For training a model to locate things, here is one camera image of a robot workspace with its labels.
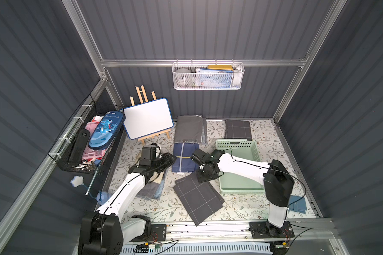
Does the navy blue striped pillowcase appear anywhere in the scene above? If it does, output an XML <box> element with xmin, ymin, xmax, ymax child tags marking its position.
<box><xmin>172</xmin><ymin>143</ymin><xmax>200</xmax><ymax>174</ymax></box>

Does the dark grey checked pillowcase front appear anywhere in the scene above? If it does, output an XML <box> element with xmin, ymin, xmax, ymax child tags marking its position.
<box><xmin>173</xmin><ymin>173</ymin><xmax>224</xmax><ymax>226</ymax></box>

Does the dark grey checked pillowcase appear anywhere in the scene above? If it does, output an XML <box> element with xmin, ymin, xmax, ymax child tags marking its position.
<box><xmin>173</xmin><ymin>173</ymin><xmax>224</xmax><ymax>226</ymax></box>
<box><xmin>224</xmin><ymin>119</ymin><xmax>252</xmax><ymax>140</ymax></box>

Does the mint green plastic basket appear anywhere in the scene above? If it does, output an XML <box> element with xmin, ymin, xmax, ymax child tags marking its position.
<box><xmin>216</xmin><ymin>139</ymin><xmax>265</xmax><ymax>195</ymax></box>

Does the dark grey checked pillowcase back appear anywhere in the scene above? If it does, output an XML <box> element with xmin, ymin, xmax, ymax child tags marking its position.
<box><xmin>224</xmin><ymin>119</ymin><xmax>252</xmax><ymax>140</ymax></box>

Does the beige and grey pillowcase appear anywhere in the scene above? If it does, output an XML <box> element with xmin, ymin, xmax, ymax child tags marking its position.
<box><xmin>136</xmin><ymin>170</ymin><xmax>167</xmax><ymax>200</ymax></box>

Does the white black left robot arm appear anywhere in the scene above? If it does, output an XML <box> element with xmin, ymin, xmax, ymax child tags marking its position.
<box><xmin>78</xmin><ymin>143</ymin><xmax>177</xmax><ymax>255</ymax></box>

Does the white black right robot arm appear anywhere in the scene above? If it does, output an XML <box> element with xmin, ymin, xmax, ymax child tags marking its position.
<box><xmin>191</xmin><ymin>149</ymin><xmax>295</xmax><ymax>232</ymax></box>

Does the plain grey folded pillowcase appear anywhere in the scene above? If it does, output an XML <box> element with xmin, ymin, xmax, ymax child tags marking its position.
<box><xmin>174</xmin><ymin>115</ymin><xmax>207</xmax><ymax>144</ymax></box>

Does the white mesh hanging basket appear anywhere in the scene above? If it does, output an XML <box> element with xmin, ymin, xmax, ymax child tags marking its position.
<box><xmin>172</xmin><ymin>62</ymin><xmax>245</xmax><ymax>90</ymax></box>

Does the blue packet in mesh basket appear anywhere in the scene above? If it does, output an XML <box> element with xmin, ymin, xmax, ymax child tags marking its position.
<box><xmin>196</xmin><ymin>69</ymin><xmax>234</xmax><ymax>89</ymax></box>

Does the yellow item in mesh basket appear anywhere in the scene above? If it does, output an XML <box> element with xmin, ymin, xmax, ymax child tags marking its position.
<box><xmin>207</xmin><ymin>64</ymin><xmax>234</xmax><ymax>71</ymax></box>

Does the white board on easel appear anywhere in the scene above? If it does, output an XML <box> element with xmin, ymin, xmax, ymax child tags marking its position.
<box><xmin>123</xmin><ymin>98</ymin><xmax>173</xmax><ymax>140</ymax></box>

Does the floral table mat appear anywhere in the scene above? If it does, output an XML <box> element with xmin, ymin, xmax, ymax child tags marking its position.
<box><xmin>97</xmin><ymin>119</ymin><xmax>317</xmax><ymax>224</ymax></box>

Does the blue shark pencil case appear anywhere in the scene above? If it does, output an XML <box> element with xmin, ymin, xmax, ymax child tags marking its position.
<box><xmin>88</xmin><ymin>109</ymin><xmax>126</xmax><ymax>150</ymax></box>

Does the light blue round object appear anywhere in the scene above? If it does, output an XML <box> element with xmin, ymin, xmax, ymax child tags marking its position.
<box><xmin>96</xmin><ymin>191</ymin><xmax>111</xmax><ymax>205</ymax></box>

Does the white flower-shaped hook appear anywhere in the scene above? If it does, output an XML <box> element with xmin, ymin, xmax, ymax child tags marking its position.
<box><xmin>70</xmin><ymin>175</ymin><xmax>84</xmax><ymax>188</ymax></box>

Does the white tape roll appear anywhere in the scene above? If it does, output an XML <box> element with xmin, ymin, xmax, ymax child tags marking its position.
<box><xmin>173</xmin><ymin>68</ymin><xmax>192</xmax><ymax>87</ymax></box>

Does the small blue cloth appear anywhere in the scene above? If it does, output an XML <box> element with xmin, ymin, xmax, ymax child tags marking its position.
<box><xmin>288</xmin><ymin>195</ymin><xmax>307</xmax><ymax>214</ymax></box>

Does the pink item in wire basket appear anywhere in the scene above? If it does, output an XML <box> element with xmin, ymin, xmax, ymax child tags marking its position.
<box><xmin>81</xmin><ymin>116</ymin><xmax>106</xmax><ymax>164</ymax></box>

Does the black wire wall basket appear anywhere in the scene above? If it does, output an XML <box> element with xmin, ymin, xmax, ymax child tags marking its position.
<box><xmin>49</xmin><ymin>97</ymin><xmax>124</xmax><ymax>175</ymax></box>

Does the black object in wire basket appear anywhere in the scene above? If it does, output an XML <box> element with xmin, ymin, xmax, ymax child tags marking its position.
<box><xmin>68</xmin><ymin>129</ymin><xmax>90</xmax><ymax>165</ymax></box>

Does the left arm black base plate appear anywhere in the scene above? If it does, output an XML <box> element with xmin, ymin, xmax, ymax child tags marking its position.
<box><xmin>148</xmin><ymin>224</ymin><xmax>167</xmax><ymax>242</ymax></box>

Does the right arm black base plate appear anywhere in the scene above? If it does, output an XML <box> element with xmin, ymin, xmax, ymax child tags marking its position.
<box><xmin>249</xmin><ymin>221</ymin><xmax>295</xmax><ymax>239</ymax></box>

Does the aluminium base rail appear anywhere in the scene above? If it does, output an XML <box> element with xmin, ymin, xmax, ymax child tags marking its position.
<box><xmin>145</xmin><ymin>218</ymin><xmax>338</xmax><ymax>241</ymax></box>

